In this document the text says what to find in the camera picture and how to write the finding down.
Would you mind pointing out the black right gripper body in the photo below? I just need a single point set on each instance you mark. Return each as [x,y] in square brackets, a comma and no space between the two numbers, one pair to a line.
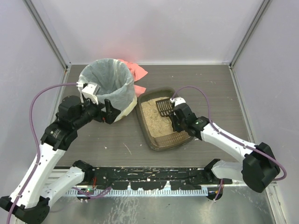
[177,120]

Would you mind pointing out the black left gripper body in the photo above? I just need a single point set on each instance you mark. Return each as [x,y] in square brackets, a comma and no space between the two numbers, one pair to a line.
[103,115]

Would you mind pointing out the black litter scoop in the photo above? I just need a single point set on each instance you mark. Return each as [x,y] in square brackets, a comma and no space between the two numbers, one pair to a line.
[164,107]

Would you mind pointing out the dark translucent litter box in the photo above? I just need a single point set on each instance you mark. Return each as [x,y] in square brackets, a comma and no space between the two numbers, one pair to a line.
[157,130]

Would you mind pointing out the trash bin with white liner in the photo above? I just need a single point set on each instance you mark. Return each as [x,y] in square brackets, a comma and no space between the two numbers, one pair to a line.
[115,83]

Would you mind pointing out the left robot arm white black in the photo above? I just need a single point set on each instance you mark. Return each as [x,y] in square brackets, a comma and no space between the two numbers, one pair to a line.
[32,200]

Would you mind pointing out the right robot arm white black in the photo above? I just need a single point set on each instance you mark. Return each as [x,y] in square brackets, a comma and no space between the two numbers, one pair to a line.
[256,165]

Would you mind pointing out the pink cloth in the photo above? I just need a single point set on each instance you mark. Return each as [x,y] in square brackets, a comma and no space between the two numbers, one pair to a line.
[138,73]

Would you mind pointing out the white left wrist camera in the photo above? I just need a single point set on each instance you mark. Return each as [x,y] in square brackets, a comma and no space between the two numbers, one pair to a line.
[89,91]

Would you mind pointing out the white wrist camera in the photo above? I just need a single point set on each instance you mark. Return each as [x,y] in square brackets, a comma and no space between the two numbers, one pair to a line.
[177,101]
[89,91]

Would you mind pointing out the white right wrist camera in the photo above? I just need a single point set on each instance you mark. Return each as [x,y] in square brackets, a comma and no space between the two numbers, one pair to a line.
[177,101]

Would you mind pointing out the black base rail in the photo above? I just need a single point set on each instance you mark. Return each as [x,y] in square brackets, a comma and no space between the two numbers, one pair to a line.
[124,178]

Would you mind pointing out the white slotted cable duct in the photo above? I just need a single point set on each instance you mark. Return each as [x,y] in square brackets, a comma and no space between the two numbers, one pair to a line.
[155,193]

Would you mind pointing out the left aluminium frame post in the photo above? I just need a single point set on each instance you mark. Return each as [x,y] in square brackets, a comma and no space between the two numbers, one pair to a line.
[39,14]

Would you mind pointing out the aluminium frame post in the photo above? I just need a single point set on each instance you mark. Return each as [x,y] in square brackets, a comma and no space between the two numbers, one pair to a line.
[252,27]
[39,14]

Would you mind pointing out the right aluminium frame post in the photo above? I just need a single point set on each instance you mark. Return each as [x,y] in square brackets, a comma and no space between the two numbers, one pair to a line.
[252,27]

